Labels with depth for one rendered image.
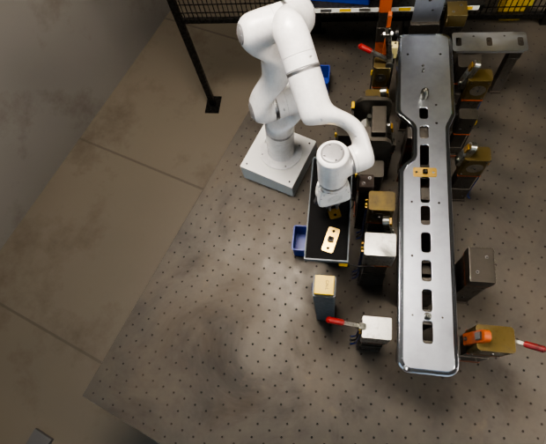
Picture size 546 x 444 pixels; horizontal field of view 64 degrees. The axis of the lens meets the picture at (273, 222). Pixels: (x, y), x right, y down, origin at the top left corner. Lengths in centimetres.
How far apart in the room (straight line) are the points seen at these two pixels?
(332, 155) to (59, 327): 222
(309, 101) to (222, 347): 108
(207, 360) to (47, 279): 154
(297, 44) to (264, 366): 119
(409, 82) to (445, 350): 105
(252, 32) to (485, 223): 124
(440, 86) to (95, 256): 220
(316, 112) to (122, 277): 198
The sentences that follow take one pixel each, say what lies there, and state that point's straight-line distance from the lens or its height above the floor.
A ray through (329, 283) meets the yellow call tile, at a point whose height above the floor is 116.
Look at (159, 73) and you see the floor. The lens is 355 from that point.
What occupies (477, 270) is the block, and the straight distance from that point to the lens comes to 159.
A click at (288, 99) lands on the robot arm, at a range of 163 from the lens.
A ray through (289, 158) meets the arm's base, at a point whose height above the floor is 81.
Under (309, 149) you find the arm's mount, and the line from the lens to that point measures 199.
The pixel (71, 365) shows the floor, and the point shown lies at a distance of 290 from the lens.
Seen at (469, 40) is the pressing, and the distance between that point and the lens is 212.
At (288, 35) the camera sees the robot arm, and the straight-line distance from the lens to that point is 117.
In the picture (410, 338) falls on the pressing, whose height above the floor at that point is 100.
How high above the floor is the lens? 249
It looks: 67 degrees down
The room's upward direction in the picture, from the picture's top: 18 degrees counter-clockwise
